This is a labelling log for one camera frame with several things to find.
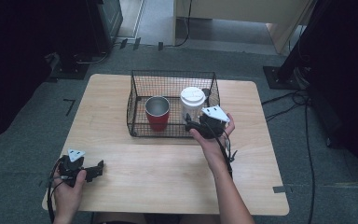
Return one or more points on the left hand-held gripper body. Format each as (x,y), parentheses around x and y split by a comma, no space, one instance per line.
(70,168)

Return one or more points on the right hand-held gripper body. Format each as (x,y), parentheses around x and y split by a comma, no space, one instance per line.
(211,127)

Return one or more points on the white lidded cup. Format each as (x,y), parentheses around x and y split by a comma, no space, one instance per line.
(192,96)

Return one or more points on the red steel-lined cup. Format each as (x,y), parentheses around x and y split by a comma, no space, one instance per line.
(157,121)

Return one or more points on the person's right hand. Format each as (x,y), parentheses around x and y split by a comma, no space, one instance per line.
(217,149)

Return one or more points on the person's left hand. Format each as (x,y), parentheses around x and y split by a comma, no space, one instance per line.
(66,199)

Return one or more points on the short black tape strip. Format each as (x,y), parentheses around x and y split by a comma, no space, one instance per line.
(160,46)
(137,43)

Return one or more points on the grey tape piece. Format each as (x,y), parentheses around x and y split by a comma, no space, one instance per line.
(279,189)

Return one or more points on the black stand with base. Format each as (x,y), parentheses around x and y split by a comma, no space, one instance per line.
(287,76)

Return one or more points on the dark curtain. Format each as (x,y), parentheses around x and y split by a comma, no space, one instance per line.
(9,62)
(351,77)

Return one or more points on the light wooden cabinet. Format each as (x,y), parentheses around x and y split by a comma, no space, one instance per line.
(245,9)

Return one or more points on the black cabinet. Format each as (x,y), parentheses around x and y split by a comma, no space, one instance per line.
(105,21)

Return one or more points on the black stand base plate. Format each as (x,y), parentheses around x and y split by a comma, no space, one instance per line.
(71,70)

